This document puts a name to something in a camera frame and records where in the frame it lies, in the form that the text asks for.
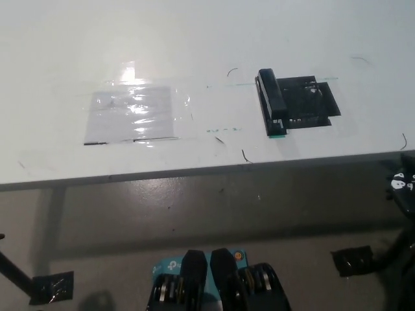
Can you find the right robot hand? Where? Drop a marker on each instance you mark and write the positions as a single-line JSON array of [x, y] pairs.
[[403, 191]]

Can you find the black tape mark patch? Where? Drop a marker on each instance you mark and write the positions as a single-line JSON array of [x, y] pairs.
[[308, 103]]

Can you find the black stapler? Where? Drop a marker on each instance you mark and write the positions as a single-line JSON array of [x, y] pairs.
[[274, 97]]

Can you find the black stand leg bar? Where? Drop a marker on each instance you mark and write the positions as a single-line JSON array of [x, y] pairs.
[[14, 270]]

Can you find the grey table leg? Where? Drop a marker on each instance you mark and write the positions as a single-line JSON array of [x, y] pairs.
[[50, 226]]

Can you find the black floor tape patch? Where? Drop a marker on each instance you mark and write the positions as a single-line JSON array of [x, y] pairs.
[[53, 287], [352, 260]]

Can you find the small green tape piece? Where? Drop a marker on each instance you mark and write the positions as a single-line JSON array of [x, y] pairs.
[[277, 136]]

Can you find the teal router box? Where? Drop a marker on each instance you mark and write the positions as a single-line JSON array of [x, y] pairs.
[[170, 266]]

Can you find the clear plastic taped sheet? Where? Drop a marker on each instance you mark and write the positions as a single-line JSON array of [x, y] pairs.
[[129, 113]]

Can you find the clear plastic film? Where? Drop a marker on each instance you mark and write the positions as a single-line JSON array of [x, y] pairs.
[[181, 100]]

